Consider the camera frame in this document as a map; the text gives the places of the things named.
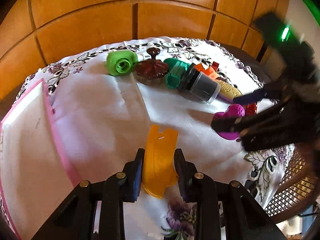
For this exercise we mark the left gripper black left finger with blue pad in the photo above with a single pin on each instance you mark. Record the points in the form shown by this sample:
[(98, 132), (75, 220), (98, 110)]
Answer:
[(130, 189)]

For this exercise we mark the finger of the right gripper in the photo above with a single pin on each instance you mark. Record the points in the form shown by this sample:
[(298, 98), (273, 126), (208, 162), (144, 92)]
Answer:
[(229, 124), (250, 98)]

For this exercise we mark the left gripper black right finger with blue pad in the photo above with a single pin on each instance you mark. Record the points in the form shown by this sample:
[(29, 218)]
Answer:
[(186, 176)]

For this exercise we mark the magenta plastic mould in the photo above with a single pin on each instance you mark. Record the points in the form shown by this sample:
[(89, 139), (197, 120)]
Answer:
[(233, 111)]

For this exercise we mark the red plastic tool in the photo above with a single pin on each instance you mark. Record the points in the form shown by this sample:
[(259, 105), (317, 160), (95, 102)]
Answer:
[(251, 109)]

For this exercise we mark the yellow plastic mould piece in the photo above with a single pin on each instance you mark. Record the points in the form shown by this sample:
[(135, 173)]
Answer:
[(158, 165)]

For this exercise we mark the clear jar black lid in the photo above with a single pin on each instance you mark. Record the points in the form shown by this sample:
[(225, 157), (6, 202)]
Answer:
[(199, 84)]

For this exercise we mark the teal plastic stamp cutter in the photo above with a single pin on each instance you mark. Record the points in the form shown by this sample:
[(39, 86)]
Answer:
[(176, 68)]

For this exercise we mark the dark brown flower cutter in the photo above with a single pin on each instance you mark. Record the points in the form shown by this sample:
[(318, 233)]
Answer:
[(152, 68)]

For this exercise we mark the green white plastic toy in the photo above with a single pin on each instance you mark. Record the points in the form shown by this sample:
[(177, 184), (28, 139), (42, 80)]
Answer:
[(121, 62)]

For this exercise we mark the yellow textured roller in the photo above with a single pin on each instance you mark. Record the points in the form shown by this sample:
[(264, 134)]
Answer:
[(228, 92)]

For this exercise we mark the orange plastic cutter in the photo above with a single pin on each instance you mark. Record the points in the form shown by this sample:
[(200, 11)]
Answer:
[(210, 72)]

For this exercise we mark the wicker chair seat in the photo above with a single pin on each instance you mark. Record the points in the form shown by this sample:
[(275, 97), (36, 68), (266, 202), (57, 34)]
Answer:
[(298, 190)]

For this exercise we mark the white floral embroidered tablecloth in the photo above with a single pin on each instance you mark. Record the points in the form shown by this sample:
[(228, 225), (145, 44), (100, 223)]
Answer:
[(103, 119)]

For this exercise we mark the pink cardboard box tray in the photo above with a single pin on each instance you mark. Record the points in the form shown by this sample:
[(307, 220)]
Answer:
[(36, 173)]

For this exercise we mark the black camera green light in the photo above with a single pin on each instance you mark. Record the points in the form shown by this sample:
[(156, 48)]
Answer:
[(276, 33)]

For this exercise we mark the wooden wall cabinet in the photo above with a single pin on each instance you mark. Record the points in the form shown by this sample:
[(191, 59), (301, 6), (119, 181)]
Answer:
[(36, 33)]

